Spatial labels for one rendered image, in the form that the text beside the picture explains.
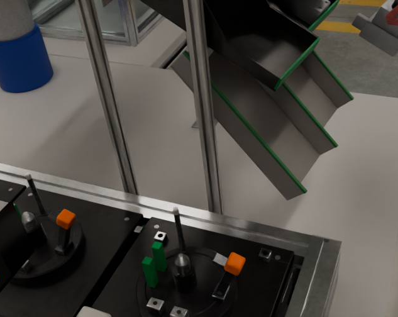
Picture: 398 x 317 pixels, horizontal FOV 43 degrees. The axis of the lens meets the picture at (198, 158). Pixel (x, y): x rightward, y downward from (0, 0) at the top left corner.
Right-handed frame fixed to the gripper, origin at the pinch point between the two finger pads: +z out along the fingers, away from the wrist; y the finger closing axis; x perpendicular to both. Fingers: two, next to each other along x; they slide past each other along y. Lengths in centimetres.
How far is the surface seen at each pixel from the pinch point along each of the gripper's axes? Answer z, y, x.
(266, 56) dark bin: 11.5, 18.1, -4.4
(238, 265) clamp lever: 9.8, 42.4, 12.9
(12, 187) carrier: 58, 41, -2
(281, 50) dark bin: 11.1, 14.7, -3.8
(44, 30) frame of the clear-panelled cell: 120, -21, -28
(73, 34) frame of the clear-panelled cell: 110, -23, -23
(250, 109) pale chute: 20.9, 15.6, 3.5
